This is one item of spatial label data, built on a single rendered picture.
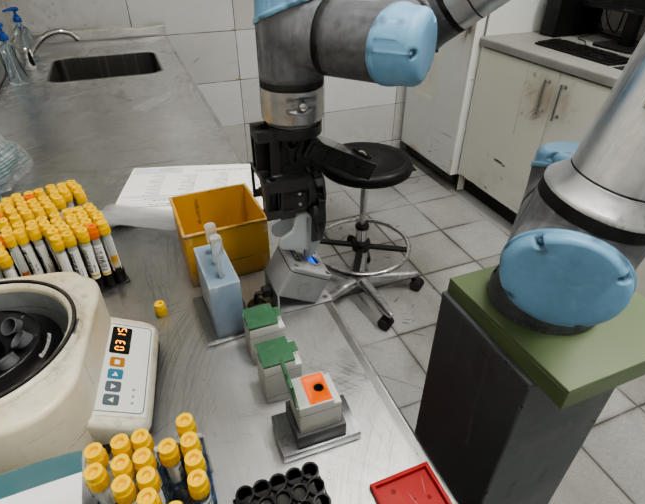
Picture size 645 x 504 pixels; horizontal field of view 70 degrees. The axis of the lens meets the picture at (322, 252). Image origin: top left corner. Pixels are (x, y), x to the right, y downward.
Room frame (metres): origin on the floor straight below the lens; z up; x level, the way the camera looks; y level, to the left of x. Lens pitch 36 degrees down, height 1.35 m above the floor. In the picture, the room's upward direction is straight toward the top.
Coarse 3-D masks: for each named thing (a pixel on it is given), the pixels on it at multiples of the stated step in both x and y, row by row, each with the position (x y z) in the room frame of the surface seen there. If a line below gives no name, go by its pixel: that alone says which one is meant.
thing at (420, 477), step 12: (420, 468) 0.26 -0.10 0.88; (384, 480) 0.25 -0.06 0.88; (396, 480) 0.25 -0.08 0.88; (408, 480) 0.25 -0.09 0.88; (420, 480) 0.25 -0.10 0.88; (432, 480) 0.25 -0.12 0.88; (372, 492) 0.24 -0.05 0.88; (384, 492) 0.24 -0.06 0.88; (396, 492) 0.24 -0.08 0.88; (408, 492) 0.24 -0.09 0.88; (420, 492) 0.24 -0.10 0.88; (432, 492) 0.24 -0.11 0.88; (444, 492) 0.24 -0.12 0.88
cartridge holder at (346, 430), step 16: (272, 416) 0.32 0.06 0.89; (288, 416) 0.31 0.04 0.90; (352, 416) 0.32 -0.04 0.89; (288, 432) 0.30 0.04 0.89; (320, 432) 0.29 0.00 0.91; (336, 432) 0.29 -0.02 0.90; (352, 432) 0.30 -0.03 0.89; (288, 448) 0.28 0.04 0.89; (304, 448) 0.28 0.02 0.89; (320, 448) 0.28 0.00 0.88
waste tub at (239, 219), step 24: (216, 192) 0.71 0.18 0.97; (240, 192) 0.73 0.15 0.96; (192, 216) 0.69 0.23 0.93; (216, 216) 0.71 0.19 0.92; (240, 216) 0.73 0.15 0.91; (264, 216) 0.62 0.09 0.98; (192, 240) 0.57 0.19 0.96; (240, 240) 0.60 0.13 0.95; (264, 240) 0.61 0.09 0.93; (192, 264) 0.57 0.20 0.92; (240, 264) 0.60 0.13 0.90; (264, 264) 0.61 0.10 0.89
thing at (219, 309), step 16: (208, 256) 0.52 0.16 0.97; (224, 256) 0.52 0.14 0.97; (208, 272) 0.48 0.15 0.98; (224, 272) 0.48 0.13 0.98; (208, 288) 0.45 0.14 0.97; (224, 288) 0.45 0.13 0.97; (240, 288) 0.46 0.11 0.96; (208, 304) 0.48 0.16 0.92; (224, 304) 0.45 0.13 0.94; (240, 304) 0.46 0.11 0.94; (208, 320) 0.48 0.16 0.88; (224, 320) 0.45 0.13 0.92; (240, 320) 0.46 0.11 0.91; (208, 336) 0.45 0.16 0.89; (224, 336) 0.45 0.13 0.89; (240, 336) 0.46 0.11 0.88
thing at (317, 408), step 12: (300, 384) 0.32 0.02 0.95; (312, 384) 0.32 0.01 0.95; (324, 384) 0.32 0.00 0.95; (300, 396) 0.30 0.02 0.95; (312, 396) 0.30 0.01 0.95; (324, 396) 0.30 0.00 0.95; (336, 396) 0.31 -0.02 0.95; (300, 408) 0.29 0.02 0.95; (312, 408) 0.29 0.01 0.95; (324, 408) 0.29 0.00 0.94; (336, 408) 0.30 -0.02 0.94; (300, 420) 0.29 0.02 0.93; (312, 420) 0.29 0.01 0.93; (324, 420) 0.29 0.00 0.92; (336, 420) 0.30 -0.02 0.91; (300, 432) 0.29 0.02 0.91
